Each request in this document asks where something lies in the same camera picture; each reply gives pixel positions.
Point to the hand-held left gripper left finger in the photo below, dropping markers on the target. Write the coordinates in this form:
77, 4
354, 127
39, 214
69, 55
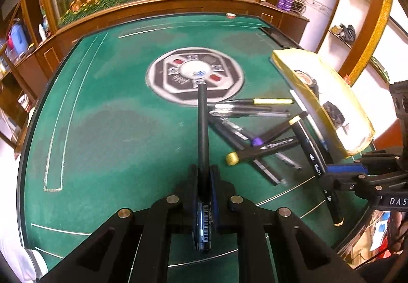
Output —
190, 187

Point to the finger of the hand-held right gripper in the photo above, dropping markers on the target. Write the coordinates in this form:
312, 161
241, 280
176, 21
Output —
346, 170
382, 157

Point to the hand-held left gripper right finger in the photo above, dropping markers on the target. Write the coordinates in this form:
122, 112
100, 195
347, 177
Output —
215, 203

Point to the white pen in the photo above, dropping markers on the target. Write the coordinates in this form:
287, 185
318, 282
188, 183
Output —
314, 125

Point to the black pen with barcode label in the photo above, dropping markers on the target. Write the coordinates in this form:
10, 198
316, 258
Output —
201, 130

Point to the black marker with yellow cap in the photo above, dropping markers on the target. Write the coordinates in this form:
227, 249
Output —
255, 152

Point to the black marker with purple cap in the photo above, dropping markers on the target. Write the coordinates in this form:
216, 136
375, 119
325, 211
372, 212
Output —
257, 141

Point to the clear ballpoint pen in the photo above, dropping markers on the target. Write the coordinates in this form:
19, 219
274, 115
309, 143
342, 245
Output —
251, 111

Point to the black pen with yellow barrel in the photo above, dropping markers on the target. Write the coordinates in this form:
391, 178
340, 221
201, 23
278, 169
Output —
271, 101

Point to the black tape roll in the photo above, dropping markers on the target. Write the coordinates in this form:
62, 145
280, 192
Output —
301, 76

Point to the round table control panel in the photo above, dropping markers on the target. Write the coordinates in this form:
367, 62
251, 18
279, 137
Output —
165, 79

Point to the small red white disc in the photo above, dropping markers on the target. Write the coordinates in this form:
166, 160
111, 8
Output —
230, 15

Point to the white cloth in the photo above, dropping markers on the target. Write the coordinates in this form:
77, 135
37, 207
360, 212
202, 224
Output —
16, 257

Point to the white bottle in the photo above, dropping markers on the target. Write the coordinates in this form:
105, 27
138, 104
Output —
43, 31

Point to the blue water jug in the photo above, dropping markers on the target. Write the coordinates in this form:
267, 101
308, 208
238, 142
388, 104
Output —
17, 40

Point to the gold door frame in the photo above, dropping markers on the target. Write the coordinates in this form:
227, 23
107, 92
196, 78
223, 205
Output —
373, 37

